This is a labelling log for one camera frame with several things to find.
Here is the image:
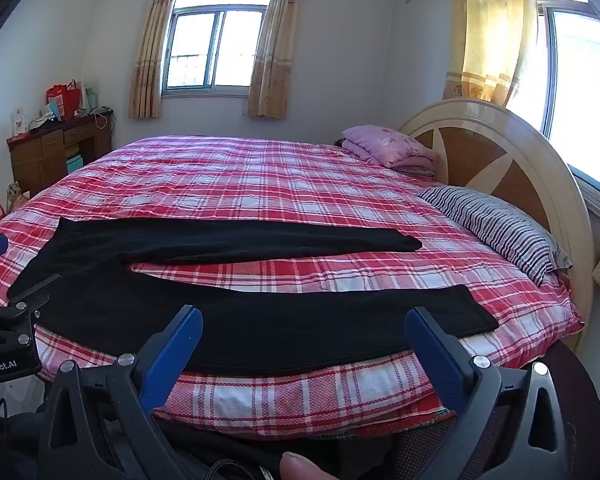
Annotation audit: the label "beige floral curtain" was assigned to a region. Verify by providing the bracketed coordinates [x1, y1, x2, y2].
[247, 0, 308, 121]
[128, 0, 188, 120]

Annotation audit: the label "cream and wood headboard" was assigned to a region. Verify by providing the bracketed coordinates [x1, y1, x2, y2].
[397, 98, 596, 357]

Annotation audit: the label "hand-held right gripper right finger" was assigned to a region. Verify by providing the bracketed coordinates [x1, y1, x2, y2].
[404, 306, 572, 480]

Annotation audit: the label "small sliding window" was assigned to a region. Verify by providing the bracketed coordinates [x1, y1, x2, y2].
[162, 0, 278, 99]

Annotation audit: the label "wooden desk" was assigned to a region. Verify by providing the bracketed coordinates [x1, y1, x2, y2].
[7, 111, 115, 200]

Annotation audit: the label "black pants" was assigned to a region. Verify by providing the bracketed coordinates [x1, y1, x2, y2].
[7, 216, 500, 377]

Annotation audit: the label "large bright window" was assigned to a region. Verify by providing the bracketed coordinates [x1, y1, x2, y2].
[505, 0, 600, 201]

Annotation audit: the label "striped pillow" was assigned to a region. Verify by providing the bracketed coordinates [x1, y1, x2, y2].
[417, 185, 573, 288]

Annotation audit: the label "pink folded blanket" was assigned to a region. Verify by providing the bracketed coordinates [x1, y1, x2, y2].
[341, 125, 439, 177]

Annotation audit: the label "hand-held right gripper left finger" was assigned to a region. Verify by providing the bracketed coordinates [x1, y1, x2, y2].
[37, 304, 204, 480]

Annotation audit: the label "yellow curtain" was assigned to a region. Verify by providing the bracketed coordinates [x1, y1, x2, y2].
[442, 0, 537, 109]

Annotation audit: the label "person's right hand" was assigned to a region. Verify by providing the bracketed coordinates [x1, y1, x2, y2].
[279, 451, 342, 480]

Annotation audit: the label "floral patterned bag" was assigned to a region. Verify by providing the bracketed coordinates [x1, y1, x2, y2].
[7, 182, 30, 212]

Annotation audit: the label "red plaid bedsheet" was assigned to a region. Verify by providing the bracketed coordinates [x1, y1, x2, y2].
[0, 135, 586, 439]

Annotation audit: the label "red paper bag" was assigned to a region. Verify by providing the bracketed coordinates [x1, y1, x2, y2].
[45, 79, 81, 121]

